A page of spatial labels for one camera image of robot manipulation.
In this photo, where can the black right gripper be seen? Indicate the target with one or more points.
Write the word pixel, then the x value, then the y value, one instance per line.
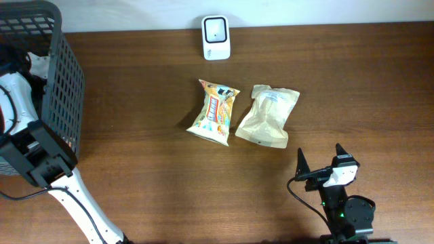
pixel 303 167

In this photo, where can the beige paper pouch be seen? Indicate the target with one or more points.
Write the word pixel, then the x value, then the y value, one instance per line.
pixel 264 123

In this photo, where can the yellow snack bag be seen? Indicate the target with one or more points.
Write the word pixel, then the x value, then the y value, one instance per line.
pixel 214 121

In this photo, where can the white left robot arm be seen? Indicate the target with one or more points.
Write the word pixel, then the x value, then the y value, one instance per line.
pixel 39 155

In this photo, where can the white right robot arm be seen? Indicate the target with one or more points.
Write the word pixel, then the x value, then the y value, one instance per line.
pixel 349 218

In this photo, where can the white barcode scanner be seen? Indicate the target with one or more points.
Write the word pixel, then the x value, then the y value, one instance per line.
pixel 216 38

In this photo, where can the dark grey plastic basket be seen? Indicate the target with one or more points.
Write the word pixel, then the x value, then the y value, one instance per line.
pixel 36 27

